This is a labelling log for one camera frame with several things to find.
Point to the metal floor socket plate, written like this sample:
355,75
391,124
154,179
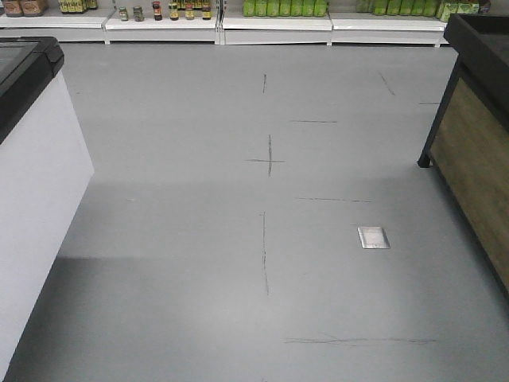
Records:
373,237

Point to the white chest freezer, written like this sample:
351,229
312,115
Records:
45,170

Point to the black wooden fruit stand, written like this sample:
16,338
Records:
468,139

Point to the white store shelf unit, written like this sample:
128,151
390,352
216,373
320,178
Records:
123,21

